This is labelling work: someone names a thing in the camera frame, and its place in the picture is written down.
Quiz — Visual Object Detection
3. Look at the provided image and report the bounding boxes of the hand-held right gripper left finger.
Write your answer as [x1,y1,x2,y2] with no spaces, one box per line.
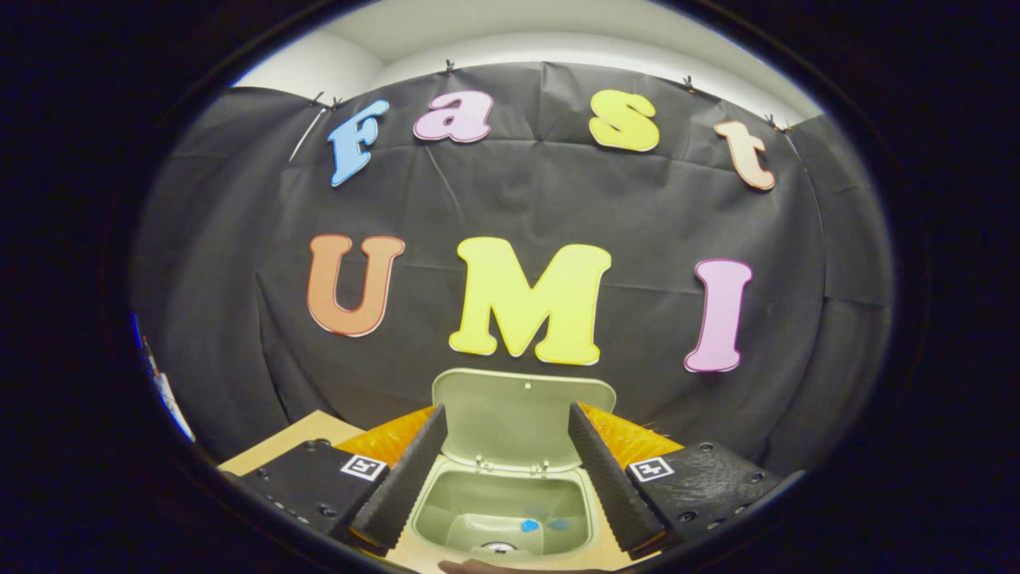
[235,403,449,551]

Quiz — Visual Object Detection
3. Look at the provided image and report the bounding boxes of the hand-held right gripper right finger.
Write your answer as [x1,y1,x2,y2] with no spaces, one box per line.
[568,402,802,559]

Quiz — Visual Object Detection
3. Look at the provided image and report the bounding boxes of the green desktop garbage bin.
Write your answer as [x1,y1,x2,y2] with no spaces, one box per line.
[406,368,618,563]

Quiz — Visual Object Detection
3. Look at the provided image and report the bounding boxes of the wooden desktop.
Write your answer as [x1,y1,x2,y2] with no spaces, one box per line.
[217,410,662,573]

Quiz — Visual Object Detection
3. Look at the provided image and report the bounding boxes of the black backdrop cloth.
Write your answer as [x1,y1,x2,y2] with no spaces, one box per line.
[131,60,895,479]

